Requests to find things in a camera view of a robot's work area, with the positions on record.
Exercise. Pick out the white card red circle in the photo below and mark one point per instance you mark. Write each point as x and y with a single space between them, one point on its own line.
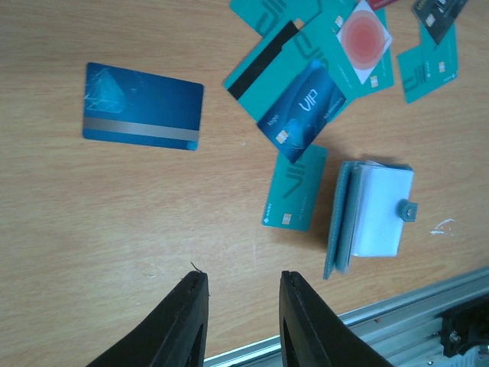
364 40

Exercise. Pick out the black VIP card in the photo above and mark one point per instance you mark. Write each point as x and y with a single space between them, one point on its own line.
438 16

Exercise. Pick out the teal card under circle card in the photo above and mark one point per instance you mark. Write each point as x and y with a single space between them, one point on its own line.
318 40

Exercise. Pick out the red card right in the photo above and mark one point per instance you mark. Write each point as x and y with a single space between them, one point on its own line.
378 4

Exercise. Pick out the teal card right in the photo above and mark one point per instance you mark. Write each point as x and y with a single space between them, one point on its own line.
428 66

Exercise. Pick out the teal card under pile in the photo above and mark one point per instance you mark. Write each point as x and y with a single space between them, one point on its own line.
259 80

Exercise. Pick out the teal leather card holder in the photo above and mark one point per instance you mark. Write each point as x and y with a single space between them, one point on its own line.
370 207

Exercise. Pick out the teal card top of pile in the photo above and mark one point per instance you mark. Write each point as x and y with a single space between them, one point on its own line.
264 15

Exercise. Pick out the blue card near centre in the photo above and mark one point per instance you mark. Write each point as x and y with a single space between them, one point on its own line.
305 107

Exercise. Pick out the dark blue card left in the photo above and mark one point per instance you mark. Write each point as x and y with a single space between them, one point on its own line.
133 107

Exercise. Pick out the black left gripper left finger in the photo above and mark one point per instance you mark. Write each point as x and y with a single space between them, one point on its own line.
173 333

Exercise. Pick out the teal card with signature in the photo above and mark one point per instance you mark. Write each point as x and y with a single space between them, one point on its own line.
294 189

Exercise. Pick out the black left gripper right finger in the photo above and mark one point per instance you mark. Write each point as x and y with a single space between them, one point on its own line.
311 334

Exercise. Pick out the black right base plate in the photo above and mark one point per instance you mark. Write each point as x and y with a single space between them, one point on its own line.
465 327

